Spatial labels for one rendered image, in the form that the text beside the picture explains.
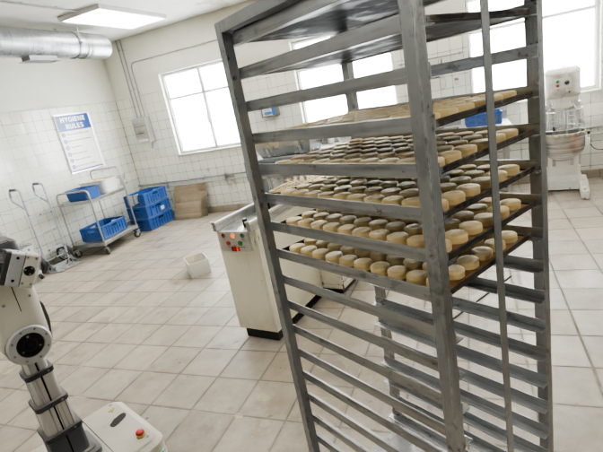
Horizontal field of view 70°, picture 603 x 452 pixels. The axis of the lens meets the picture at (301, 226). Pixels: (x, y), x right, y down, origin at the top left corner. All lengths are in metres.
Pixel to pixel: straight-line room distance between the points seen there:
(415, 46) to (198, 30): 6.55
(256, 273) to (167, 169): 5.19
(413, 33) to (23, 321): 1.72
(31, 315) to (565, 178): 5.34
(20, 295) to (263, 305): 1.58
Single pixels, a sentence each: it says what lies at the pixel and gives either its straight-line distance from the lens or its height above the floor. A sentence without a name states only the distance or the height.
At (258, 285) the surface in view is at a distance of 2.97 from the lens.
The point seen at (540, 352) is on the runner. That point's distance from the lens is 1.46.
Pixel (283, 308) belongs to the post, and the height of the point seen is 0.96.
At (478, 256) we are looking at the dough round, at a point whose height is 1.14.
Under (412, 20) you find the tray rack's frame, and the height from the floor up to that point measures 1.68.
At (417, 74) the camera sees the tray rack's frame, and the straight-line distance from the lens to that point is 0.82.
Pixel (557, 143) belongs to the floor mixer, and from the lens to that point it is 5.38.
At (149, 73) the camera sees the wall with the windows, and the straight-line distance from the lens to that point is 7.83.
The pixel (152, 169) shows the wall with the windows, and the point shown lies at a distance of 8.11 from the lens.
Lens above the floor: 1.59
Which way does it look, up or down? 16 degrees down
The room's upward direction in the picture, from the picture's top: 11 degrees counter-clockwise
